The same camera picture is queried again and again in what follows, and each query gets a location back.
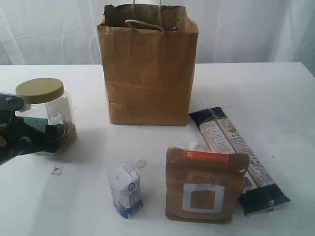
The white crumpled scrap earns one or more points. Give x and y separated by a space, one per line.
140 163
194 145

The white crumpled scrap left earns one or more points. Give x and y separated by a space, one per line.
140 163

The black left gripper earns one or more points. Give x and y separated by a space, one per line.
17 137

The clear jar with yellow lid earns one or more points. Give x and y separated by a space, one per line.
50 104

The white crumpled scrap right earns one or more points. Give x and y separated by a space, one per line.
194 145

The brown paper bag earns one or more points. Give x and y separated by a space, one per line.
148 56

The long dark noodle package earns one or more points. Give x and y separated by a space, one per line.
260 191

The small white and blue packet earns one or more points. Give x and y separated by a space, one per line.
125 189

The white backdrop curtain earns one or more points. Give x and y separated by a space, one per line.
230 31

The brown kraft stand-up pouch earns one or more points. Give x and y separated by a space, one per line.
203 186

